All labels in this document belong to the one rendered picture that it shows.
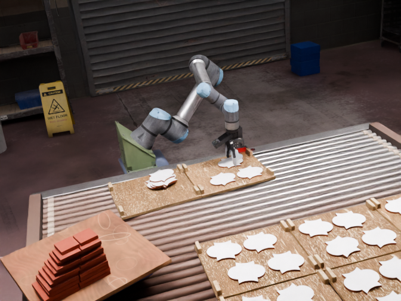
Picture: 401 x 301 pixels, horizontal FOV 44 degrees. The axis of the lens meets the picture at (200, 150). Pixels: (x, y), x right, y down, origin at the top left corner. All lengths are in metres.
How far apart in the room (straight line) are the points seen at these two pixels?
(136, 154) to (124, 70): 4.35
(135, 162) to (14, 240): 1.66
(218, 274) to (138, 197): 0.75
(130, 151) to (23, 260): 1.04
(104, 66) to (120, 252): 5.30
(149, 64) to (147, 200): 4.89
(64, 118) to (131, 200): 3.55
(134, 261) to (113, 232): 0.24
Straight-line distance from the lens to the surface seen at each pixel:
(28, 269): 2.10
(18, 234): 4.38
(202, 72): 2.83
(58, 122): 6.04
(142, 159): 2.95
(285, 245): 2.15
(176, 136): 3.01
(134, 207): 2.51
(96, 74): 7.17
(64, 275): 1.85
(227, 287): 1.96
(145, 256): 1.99
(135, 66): 7.25
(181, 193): 2.56
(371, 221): 2.32
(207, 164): 2.81
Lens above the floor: 2.22
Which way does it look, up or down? 26 degrees down
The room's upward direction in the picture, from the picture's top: 6 degrees counter-clockwise
